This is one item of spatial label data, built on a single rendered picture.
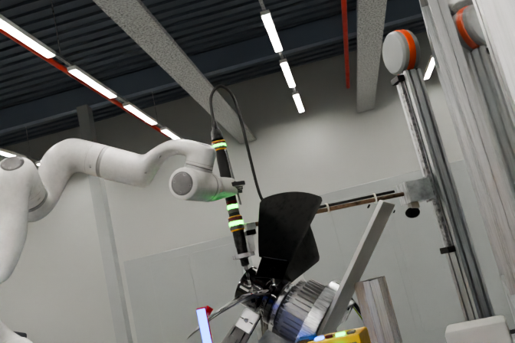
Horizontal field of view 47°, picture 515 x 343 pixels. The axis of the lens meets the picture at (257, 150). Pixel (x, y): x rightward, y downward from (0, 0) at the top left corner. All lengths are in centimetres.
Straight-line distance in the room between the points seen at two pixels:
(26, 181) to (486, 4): 134
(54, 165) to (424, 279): 606
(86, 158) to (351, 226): 586
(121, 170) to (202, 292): 759
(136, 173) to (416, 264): 596
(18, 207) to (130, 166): 29
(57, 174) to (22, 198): 15
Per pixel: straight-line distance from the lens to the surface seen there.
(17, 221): 159
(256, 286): 184
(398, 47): 215
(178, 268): 925
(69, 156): 169
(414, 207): 203
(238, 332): 189
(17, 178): 159
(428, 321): 739
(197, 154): 157
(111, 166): 164
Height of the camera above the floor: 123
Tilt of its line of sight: 12 degrees up
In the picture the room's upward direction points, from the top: 13 degrees counter-clockwise
